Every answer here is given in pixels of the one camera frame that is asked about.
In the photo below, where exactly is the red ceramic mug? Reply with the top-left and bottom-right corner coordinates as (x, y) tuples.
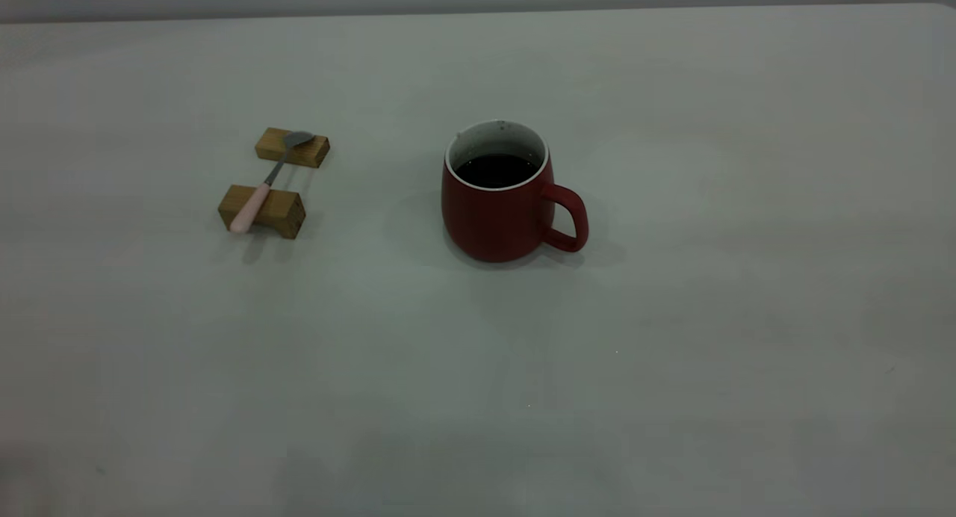
(441, 120), (589, 264)

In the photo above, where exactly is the pink handled metal spoon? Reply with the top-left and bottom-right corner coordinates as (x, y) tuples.
(229, 131), (315, 236)

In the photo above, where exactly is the dark coffee liquid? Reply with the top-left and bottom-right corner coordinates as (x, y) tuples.
(455, 153), (541, 190)

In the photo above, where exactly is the flat wooden block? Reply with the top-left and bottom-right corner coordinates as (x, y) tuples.
(255, 127), (331, 169)

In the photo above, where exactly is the arched wooden block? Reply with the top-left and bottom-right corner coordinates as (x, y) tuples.
(217, 185), (306, 240)

